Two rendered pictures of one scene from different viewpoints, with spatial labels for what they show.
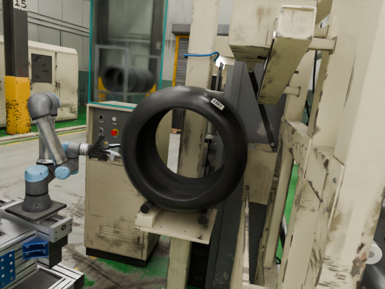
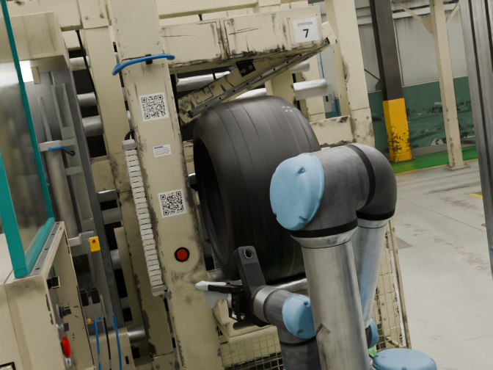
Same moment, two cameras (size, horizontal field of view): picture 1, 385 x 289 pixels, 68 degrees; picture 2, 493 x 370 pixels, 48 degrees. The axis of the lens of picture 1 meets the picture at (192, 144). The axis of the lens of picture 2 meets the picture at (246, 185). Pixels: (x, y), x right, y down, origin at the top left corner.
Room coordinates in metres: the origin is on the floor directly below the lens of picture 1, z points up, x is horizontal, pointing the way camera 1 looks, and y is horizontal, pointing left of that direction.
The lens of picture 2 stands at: (2.11, 1.67, 1.45)
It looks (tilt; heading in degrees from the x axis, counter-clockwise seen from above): 7 degrees down; 246
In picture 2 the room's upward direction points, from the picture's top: 10 degrees counter-clockwise
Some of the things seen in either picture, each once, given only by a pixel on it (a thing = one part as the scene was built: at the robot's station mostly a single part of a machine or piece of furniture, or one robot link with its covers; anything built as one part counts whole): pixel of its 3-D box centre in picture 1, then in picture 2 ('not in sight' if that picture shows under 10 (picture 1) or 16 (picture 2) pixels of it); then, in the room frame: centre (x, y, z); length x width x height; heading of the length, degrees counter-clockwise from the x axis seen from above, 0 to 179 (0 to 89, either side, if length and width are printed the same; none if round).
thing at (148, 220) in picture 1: (155, 206); (279, 309); (1.41, 0.16, 0.83); 0.36 x 0.09 x 0.06; 170
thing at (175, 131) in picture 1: (181, 118); not in sight; (8.31, 0.42, 0.38); 1.20 x 0.80 x 0.76; 168
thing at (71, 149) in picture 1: (71, 149); (293, 314); (1.64, 0.72, 1.04); 0.11 x 0.08 x 0.09; 96
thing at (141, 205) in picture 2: not in sight; (144, 217); (1.73, 0.02, 1.19); 0.05 x 0.04 x 0.48; 80
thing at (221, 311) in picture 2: not in sight; (210, 291); (1.56, 0.00, 0.90); 0.40 x 0.03 x 0.10; 80
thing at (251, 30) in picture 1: (264, 39); (235, 42); (1.21, -0.24, 1.71); 0.61 x 0.25 x 0.15; 170
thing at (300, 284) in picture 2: (156, 195); (276, 288); (1.41, 0.17, 0.90); 0.35 x 0.05 x 0.05; 170
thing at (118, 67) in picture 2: (201, 56); (142, 61); (1.64, 0.00, 1.65); 0.19 x 0.19 x 0.06; 80
